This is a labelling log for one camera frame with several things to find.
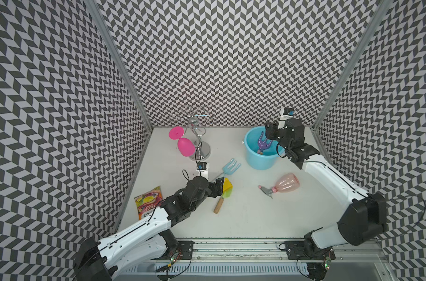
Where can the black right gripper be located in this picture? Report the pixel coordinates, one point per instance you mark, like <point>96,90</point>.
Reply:
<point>270,130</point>

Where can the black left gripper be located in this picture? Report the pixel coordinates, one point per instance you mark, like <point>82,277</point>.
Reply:
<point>214,192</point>

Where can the purple toy rake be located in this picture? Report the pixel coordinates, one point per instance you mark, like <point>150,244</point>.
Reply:
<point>263,144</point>

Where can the green toy trowel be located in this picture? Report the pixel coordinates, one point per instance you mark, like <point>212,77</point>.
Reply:
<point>220,202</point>

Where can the yellow toy shovel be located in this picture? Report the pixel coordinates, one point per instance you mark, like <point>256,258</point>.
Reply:
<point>227,185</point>

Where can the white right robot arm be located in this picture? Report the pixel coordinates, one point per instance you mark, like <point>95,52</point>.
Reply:
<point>364,215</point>

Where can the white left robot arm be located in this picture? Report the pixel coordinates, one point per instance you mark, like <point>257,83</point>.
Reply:
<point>148,239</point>

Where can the colourful snack packet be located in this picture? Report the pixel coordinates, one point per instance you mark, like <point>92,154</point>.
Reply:
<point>147,202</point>

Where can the turquoise plastic bucket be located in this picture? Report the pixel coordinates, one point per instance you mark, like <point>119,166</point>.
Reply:
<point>269,156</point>

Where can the pink plastic wine glass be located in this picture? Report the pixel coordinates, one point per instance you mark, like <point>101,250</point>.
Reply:
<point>184,145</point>

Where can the light blue toy rake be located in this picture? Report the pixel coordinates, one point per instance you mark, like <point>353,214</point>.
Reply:
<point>230,168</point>

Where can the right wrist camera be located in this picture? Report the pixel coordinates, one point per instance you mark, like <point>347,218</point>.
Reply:
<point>286,113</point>

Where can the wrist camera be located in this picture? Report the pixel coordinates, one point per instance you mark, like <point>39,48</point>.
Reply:
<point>286,113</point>
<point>203,168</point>

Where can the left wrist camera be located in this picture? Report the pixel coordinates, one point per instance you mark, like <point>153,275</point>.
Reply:
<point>203,168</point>

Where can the chrome wire stand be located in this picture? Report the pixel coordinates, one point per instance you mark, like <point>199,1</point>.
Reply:
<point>195,129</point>

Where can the aluminium corner post right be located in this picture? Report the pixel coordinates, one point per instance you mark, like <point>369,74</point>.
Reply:
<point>363,43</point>

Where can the aluminium corner post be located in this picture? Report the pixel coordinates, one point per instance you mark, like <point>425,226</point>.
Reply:
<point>363,43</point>
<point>93,9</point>

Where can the aluminium corner post left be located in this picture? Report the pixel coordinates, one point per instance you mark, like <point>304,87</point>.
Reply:
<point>93,9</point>

